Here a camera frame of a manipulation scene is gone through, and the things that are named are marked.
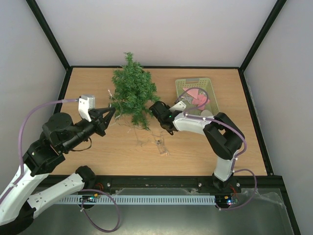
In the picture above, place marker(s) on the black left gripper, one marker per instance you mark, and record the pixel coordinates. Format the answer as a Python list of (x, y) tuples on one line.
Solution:
[(102, 124)]

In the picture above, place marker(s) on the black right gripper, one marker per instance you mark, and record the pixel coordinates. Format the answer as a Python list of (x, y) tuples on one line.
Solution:
[(157, 110)]

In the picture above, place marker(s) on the small green christmas tree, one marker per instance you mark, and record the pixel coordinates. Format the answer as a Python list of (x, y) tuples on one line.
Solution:
[(134, 89)]

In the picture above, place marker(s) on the clear led string lights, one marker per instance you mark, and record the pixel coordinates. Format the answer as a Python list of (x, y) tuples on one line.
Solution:
[(139, 127)]

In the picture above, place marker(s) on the light green plastic basket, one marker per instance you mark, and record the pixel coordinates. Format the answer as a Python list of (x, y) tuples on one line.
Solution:
[(205, 87)]

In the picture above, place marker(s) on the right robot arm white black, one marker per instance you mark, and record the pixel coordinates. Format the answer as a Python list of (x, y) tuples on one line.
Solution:
[(224, 137)]

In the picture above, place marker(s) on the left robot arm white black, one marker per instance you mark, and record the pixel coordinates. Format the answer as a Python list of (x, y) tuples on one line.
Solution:
[(19, 206)]

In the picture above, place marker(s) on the silver star ornament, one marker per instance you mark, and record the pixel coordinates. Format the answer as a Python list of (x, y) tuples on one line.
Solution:
[(187, 99)]

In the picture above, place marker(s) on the pink paper triangle ornament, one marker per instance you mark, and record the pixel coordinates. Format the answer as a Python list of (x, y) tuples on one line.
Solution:
[(193, 92)]

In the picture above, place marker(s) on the pink bow ornament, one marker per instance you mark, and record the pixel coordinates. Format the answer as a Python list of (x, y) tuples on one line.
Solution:
[(201, 101)]

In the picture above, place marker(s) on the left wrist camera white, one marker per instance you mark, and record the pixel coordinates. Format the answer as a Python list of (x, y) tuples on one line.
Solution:
[(86, 102)]

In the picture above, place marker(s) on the light blue slotted cable duct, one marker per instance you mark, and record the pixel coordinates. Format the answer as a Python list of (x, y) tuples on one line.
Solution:
[(140, 200)]

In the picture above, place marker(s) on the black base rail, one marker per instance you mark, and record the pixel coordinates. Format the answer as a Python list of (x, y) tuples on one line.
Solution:
[(204, 184)]

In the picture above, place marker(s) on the black corner frame post left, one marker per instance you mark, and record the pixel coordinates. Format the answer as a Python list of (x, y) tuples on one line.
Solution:
[(48, 32)]

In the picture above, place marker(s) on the black corner frame post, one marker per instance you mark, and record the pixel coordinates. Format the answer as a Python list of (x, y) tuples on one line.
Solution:
[(48, 32), (278, 6)]

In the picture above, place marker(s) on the black corner frame post right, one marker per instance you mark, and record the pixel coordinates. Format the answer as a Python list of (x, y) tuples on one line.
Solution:
[(278, 6)]

